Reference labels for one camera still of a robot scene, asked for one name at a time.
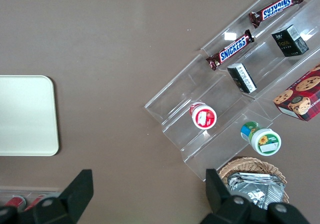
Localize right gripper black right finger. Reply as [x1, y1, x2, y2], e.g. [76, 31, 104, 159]
[199, 168, 270, 224]

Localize red chocolate chip cookie box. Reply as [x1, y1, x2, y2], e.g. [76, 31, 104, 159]
[272, 63, 320, 122]

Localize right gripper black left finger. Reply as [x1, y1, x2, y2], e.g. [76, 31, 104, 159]
[17, 168, 94, 224]

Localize clear acrylic stepped shelf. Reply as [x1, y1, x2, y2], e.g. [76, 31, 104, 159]
[144, 53, 278, 183]
[199, 0, 320, 105]

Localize cream plastic tray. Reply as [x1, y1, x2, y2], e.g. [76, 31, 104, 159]
[0, 75, 60, 157]

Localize green lid yogurt cup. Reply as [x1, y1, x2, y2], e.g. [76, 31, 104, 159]
[240, 120, 282, 157]

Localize clear acrylic bottle rack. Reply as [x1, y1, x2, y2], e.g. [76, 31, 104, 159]
[0, 185, 62, 210]

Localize red cola bottle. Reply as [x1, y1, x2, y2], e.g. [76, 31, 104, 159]
[23, 193, 50, 211]
[3, 195, 27, 210]

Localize light tan wicker basket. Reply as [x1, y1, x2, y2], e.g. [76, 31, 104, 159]
[217, 156, 290, 205]

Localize red lid yogurt cup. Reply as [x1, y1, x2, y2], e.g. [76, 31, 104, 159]
[189, 101, 218, 130]

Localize silver foil container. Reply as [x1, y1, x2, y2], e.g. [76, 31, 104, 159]
[226, 172, 287, 212]

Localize Snickers chocolate bar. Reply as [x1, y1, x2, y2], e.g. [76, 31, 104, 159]
[248, 0, 305, 29]
[205, 29, 255, 72]

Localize small black carton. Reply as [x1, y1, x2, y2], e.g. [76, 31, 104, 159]
[226, 62, 258, 95]
[271, 24, 310, 58]

